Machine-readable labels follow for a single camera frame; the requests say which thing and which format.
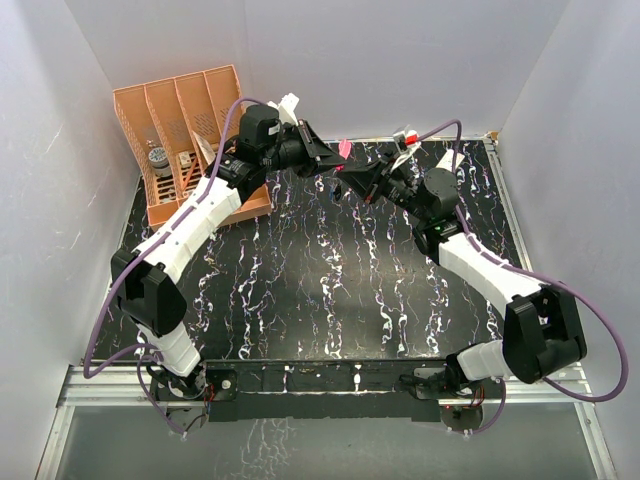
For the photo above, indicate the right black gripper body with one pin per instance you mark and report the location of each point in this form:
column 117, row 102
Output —
column 401, row 190

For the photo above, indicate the white packaged card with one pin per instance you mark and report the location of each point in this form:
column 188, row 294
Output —
column 206, row 149

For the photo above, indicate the small white beige box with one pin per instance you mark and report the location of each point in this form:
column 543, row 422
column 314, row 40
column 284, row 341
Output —
column 185, row 159

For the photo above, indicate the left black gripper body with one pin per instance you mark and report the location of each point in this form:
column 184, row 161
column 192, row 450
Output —
column 290, row 153

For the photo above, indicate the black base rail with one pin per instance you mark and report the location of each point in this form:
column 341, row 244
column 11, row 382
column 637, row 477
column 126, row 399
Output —
column 420, row 390

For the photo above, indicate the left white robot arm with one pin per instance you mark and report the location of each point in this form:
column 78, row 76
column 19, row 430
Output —
column 146, row 279

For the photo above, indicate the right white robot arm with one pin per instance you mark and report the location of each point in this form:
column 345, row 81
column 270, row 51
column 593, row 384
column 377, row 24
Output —
column 542, row 331

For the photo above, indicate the orange perforated file organizer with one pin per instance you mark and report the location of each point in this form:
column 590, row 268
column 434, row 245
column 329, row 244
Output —
column 167, row 111

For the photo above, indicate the white red small box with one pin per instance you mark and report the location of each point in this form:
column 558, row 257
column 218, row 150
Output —
column 451, row 160

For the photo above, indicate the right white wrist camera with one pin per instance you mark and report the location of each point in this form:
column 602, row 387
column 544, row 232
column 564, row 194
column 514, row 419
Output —
column 406, row 141

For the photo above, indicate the grey round canister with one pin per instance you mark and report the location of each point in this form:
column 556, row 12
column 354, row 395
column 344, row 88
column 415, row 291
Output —
column 158, row 160

